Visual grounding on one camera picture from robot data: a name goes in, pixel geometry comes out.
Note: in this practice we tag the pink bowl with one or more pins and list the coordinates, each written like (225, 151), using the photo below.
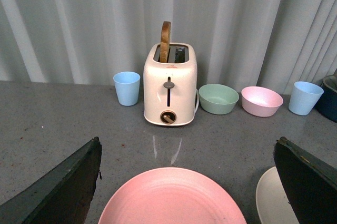
(260, 101)

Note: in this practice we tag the light blue cup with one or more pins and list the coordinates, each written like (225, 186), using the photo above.
(304, 97)
(127, 86)

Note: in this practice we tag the light blue cup right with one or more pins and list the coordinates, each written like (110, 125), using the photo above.
(304, 97)

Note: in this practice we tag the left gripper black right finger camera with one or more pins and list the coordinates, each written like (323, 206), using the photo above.
(309, 183)

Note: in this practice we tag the cream white toaster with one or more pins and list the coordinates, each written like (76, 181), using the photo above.
(170, 92)

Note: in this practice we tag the pink plate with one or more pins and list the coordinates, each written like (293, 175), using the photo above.
(171, 195)

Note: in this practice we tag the grey curtain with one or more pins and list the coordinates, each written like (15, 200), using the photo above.
(239, 43)

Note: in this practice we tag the dark blue saucepan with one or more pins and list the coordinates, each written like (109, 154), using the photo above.
(326, 105)

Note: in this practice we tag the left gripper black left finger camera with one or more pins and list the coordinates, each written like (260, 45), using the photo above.
(63, 195)

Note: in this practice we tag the light blue cup left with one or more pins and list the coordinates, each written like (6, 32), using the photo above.
(127, 86)

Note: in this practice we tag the toast bread slice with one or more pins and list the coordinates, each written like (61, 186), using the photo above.
(165, 42)

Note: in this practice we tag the green bowl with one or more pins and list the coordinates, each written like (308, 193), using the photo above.
(218, 99)

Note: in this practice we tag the cream white plate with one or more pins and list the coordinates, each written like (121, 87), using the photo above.
(271, 201)

